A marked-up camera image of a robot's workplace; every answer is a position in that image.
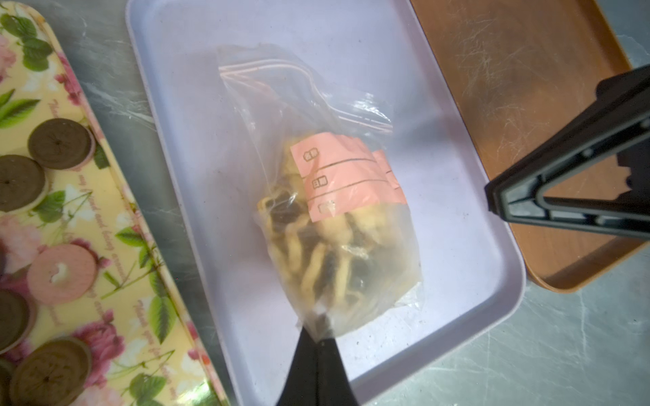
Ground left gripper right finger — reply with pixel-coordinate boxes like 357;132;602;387
316;338;359;406

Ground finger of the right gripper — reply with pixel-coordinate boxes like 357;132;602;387
485;66;649;240

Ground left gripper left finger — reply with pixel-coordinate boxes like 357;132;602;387
277;328;318;406

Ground ziploc bag mixed cookies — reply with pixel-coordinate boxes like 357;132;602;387
218;44;423;341

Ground floral pattern tray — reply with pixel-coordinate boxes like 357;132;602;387
1;1;228;405

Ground lavender plastic tray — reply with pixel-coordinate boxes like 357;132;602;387
126;1;525;405

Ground poured ring cookies pile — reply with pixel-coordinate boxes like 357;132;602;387
1;118;98;405

